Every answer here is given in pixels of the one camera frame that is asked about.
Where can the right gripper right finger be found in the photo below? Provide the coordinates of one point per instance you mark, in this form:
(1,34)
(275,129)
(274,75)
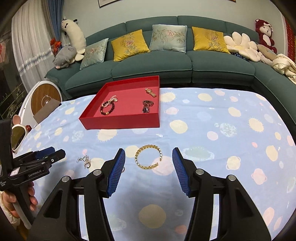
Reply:
(182,170)

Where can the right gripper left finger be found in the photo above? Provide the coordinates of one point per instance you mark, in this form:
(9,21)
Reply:
(117,165)

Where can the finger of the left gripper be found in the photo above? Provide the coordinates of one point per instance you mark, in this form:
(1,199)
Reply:
(44,153)
(55,157)

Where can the silver wrist watch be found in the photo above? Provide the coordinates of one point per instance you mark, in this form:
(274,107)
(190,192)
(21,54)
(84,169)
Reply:
(146,105)

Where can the gold wrist watch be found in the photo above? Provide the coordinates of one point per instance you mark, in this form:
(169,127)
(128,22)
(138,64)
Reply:
(150,92)

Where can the person's left hand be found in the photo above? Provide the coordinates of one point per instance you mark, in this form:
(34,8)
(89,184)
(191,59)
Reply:
(8,199)

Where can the white framed mirror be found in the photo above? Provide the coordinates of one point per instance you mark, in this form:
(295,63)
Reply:
(18,133)

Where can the blue patterned tablecloth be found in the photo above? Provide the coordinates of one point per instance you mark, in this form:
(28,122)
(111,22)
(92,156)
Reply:
(222,131)

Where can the red shallow box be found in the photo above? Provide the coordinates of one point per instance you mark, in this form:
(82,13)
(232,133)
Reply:
(118,105)

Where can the grey plush animal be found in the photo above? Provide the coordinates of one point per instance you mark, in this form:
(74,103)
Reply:
(65,57)

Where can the red orange plush toy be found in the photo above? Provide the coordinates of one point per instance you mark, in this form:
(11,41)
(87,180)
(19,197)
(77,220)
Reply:
(55,46)

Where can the grey-green cushion left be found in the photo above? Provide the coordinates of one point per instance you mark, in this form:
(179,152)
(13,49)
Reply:
(94,54)

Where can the white curtain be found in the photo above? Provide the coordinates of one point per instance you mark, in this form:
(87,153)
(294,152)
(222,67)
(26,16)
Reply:
(31,33)

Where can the white plush animal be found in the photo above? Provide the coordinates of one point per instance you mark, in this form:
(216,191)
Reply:
(76,36)

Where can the green sofa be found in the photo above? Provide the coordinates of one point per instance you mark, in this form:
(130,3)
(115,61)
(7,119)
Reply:
(192,68)

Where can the yellow cushion left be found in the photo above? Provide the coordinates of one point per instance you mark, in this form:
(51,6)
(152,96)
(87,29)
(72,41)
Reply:
(129,45)

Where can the yellow cushion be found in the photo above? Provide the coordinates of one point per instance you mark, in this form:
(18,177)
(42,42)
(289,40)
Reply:
(209,40)
(129,45)

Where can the yellow cushion right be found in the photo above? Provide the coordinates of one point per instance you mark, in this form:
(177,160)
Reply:
(209,40)

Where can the grey-blue cushion centre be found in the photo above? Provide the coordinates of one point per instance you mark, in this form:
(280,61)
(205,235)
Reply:
(168,37)

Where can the cream flower cushion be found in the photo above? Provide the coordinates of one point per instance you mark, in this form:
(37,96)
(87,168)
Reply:
(241,44)

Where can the tan plush toy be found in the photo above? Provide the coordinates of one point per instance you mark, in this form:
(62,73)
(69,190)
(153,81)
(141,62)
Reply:
(266,55)

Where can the cream blanket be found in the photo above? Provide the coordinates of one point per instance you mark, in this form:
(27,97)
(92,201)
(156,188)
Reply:
(285,66)

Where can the red monkey plush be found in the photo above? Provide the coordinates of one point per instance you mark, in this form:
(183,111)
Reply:
(265,31)

